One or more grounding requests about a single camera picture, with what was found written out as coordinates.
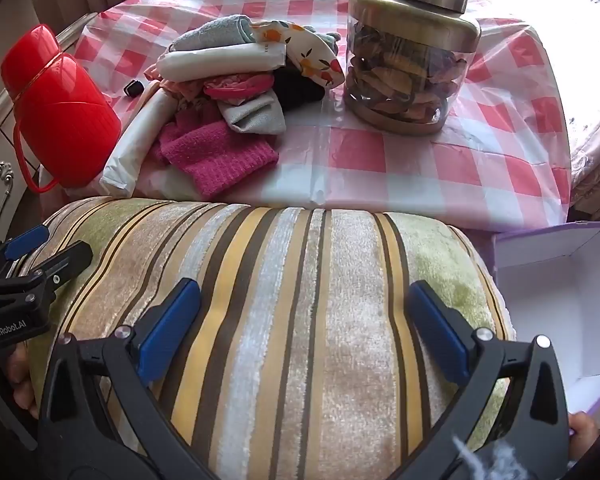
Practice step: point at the red thermos jug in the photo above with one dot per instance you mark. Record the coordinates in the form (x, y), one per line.
(60, 110)

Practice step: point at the grey knit cloth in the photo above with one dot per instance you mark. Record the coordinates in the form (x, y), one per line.
(255, 115)

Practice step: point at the black cloth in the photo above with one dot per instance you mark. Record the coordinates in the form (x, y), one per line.
(295, 90)

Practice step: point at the mauve damask fabric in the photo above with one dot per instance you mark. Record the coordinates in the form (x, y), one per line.
(597, 185)

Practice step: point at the person's left hand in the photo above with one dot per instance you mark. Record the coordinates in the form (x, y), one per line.
(22, 385)

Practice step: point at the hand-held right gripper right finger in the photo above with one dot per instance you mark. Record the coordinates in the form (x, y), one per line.
(437, 330)

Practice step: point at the peach pink garment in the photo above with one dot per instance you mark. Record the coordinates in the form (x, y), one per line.
(230, 87)

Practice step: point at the small black block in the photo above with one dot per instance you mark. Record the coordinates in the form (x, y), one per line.
(133, 88)

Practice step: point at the pale grey-blue cloth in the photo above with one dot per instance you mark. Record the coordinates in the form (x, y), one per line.
(210, 32)

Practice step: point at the cream ornate cabinet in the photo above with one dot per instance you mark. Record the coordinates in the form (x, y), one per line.
(0, 160)

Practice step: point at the white long garment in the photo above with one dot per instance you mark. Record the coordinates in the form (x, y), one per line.
(130, 155)

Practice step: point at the purple cardboard box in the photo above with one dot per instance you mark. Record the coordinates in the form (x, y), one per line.
(545, 285)

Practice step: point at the magenta knit hat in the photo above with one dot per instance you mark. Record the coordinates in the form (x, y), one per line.
(220, 160)

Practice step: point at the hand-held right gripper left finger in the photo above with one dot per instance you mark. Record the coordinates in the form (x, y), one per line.
(170, 330)

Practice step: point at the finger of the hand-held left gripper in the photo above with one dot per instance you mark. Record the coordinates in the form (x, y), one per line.
(65, 260)
(27, 241)

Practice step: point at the glass jar with metal lid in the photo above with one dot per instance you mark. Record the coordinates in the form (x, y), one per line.
(405, 75)

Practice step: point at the striped plush cushion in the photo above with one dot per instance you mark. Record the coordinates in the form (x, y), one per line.
(305, 335)

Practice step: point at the pink white checked tablecloth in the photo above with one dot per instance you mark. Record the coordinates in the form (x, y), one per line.
(380, 160)

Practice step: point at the white fruit print cloth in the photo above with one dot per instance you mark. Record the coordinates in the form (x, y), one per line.
(310, 55)

